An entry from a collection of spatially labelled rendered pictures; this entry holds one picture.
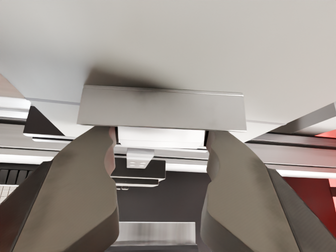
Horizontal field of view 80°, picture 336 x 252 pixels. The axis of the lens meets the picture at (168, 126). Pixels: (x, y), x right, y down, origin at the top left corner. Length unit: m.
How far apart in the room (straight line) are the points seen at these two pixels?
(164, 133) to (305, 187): 0.88
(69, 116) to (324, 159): 0.64
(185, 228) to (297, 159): 0.45
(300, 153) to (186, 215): 0.40
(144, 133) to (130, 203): 0.56
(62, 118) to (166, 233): 0.15
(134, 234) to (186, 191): 0.54
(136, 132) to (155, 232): 0.11
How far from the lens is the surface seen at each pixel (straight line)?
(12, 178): 0.67
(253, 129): 0.18
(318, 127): 0.64
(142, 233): 0.23
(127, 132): 0.18
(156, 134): 0.18
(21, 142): 0.52
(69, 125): 0.19
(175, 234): 0.24
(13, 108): 0.28
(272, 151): 0.59
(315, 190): 1.04
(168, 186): 0.74
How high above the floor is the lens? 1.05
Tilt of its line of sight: 19 degrees down
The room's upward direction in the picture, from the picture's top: 178 degrees counter-clockwise
